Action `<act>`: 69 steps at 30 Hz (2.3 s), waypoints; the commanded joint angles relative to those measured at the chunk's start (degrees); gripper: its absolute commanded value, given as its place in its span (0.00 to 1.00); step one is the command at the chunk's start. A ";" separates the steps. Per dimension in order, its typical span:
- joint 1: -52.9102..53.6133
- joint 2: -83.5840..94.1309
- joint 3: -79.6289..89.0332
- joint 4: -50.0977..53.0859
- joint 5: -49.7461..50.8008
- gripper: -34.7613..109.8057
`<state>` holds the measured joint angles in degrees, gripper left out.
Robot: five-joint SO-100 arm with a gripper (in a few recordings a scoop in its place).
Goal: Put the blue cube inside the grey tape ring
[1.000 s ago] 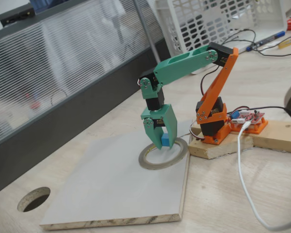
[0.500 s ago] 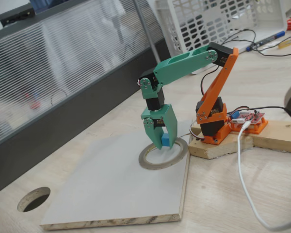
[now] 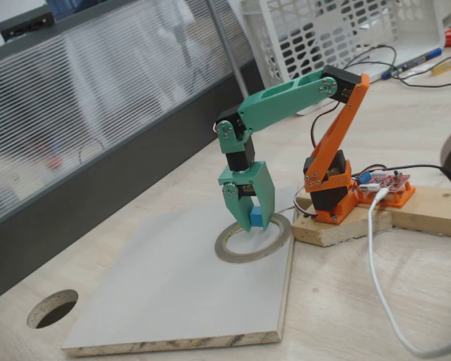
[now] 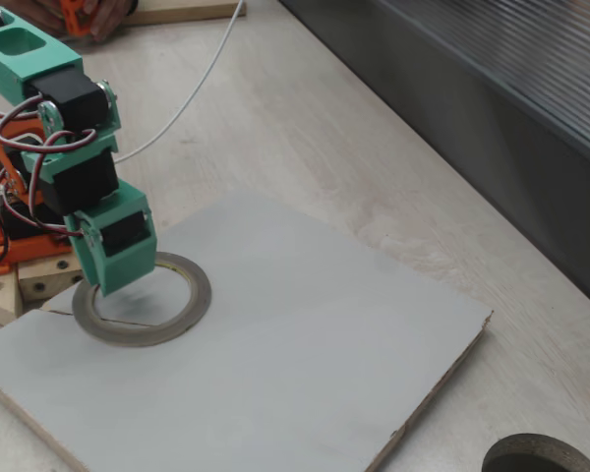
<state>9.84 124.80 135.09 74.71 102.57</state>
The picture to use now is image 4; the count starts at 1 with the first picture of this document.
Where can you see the grey plywood board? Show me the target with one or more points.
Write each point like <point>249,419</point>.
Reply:
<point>275,344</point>

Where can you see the orange leader arm part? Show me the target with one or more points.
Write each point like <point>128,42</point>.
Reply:
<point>78,19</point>

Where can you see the ribbed translucent desk partition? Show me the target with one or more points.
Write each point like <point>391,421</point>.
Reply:
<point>472,98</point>

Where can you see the short wooden base block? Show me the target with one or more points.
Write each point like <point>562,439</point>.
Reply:
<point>44,282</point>

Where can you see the person's hand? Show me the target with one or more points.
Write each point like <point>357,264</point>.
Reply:
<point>113,15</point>

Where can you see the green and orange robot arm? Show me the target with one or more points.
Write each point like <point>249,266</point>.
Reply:
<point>29,64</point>

